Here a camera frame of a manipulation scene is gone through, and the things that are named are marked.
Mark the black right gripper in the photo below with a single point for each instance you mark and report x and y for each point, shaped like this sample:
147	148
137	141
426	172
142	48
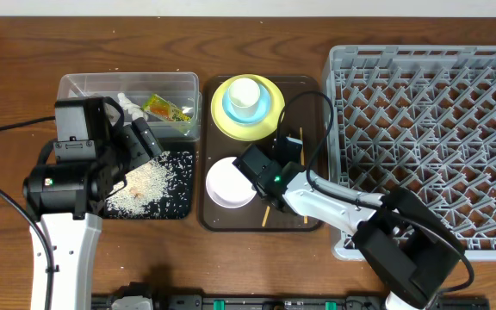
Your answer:
283	146

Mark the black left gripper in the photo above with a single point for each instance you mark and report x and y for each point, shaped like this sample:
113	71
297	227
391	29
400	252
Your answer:
129	137

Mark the yellow plate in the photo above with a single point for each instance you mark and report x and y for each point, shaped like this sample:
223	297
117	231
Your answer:
251	132

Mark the white bowl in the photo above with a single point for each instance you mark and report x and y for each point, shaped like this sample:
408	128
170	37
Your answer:
227	186

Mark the white tissue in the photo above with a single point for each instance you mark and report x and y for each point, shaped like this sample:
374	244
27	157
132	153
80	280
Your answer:
135	111

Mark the wooden chopstick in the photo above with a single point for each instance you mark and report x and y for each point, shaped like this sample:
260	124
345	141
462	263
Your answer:
265	216
302	161

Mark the light blue bowl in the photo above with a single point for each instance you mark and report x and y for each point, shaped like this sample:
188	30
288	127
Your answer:
263	108

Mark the yellow green snack wrapper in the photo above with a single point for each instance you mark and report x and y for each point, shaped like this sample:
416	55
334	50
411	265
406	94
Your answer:
163	109

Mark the white cup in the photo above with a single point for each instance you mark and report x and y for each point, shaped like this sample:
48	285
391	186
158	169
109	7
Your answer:
244	94

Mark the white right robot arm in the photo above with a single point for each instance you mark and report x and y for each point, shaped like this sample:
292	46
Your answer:
406	245

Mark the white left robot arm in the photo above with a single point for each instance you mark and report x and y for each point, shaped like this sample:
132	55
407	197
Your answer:
67	189

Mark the grey dishwasher rack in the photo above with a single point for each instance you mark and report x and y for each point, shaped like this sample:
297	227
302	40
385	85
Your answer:
422	118

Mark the spilled rice pile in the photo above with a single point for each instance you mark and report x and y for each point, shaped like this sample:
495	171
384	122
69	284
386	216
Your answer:
144	189

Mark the black plastic tray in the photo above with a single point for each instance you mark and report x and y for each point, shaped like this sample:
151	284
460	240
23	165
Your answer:
179	194

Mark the brown plastic tray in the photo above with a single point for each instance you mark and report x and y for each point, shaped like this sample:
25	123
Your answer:
307	112

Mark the clear plastic bin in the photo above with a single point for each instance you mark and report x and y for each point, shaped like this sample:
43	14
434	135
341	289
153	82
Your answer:
180	88

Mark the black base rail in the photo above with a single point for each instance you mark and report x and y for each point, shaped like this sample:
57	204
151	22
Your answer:
139	295

